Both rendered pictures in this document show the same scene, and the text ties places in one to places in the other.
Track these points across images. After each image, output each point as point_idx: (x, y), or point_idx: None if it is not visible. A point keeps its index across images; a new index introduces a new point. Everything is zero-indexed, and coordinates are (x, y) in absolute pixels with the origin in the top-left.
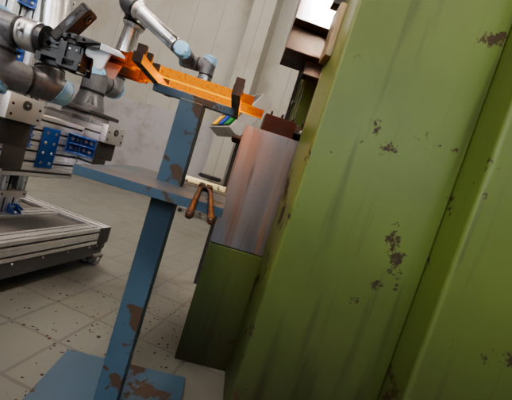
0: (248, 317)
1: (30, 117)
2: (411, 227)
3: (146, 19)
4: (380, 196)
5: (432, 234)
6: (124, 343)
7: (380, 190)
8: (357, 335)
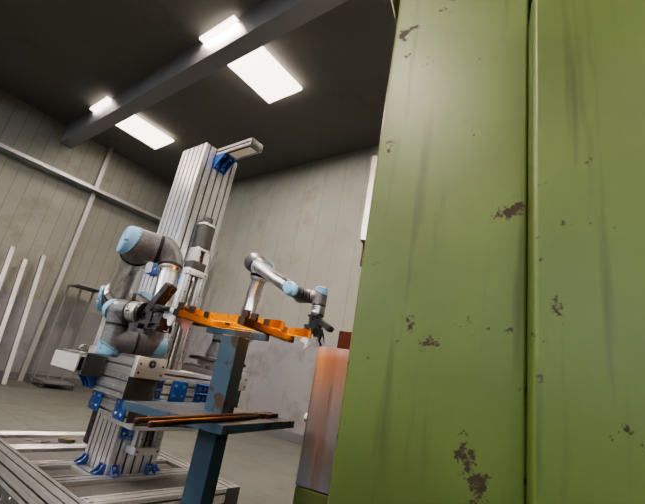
0: None
1: (154, 374)
2: (485, 435)
3: (261, 271)
4: (433, 399)
5: (517, 443)
6: None
7: (431, 391)
8: None
